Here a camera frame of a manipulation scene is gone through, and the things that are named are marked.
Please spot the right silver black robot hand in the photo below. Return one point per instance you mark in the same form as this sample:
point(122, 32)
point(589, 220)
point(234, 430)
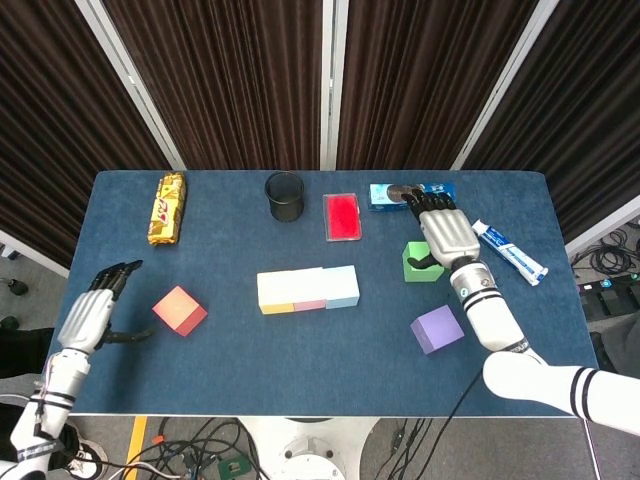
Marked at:
point(447, 235)

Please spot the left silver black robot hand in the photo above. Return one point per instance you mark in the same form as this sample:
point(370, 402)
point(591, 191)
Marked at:
point(85, 320)

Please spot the green foam cube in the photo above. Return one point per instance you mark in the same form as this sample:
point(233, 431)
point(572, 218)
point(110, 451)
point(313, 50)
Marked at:
point(420, 274)

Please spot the red foam cube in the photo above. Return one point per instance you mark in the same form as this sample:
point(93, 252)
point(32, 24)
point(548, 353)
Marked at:
point(177, 310)

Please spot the light blue foam cube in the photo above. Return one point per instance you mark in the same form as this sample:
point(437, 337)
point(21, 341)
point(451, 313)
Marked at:
point(342, 300)

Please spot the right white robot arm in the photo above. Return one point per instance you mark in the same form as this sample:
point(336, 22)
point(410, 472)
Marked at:
point(485, 310)

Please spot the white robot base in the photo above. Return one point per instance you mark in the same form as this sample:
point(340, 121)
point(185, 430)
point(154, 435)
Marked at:
point(307, 450)

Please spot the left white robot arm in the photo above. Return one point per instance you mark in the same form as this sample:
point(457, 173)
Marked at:
point(55, 390)

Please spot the purple foam cube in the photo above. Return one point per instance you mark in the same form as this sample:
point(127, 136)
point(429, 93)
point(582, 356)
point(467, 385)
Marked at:
point(437, 330)

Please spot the pink foam cube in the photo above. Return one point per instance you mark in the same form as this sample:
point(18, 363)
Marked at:
point(310, 304)

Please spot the white blue toothpaste tube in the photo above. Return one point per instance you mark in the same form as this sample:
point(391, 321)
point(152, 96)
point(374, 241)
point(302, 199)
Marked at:
point(510, 252)

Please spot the black trouser leg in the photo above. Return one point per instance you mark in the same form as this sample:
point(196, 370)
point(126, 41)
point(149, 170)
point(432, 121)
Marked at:
point(25, 350)

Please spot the blue cookie box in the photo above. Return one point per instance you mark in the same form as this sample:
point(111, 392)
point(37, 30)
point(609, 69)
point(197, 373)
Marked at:
point(385, 197)

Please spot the red ink pad case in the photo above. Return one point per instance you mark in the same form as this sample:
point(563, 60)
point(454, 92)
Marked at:
point(343, 217)

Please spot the black white sneaker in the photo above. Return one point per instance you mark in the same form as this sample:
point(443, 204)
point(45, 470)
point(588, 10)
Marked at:
point(87, 455)

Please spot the gold biscuit packet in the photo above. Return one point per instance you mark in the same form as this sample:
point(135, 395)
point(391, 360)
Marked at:
point(167, 210)

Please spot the brown curtain panel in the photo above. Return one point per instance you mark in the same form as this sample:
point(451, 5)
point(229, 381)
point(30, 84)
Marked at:
point(425, 75)
point(575, 100)
point(50, 125)
point(225, 75)

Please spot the black mesh pen holder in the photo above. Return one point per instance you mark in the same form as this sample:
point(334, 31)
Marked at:
point(285, 205)

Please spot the green circuit board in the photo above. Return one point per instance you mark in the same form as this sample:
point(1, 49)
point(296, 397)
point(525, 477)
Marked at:
point(232, 467)

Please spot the white partition post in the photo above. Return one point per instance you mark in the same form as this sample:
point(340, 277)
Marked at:
point(35, 255)
point(134, 85)
point(332, 85)
point(504, 85)
point(600, 227)

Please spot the white table frame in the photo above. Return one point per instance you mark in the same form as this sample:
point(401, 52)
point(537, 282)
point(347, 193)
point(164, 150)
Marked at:
point(200, 416)

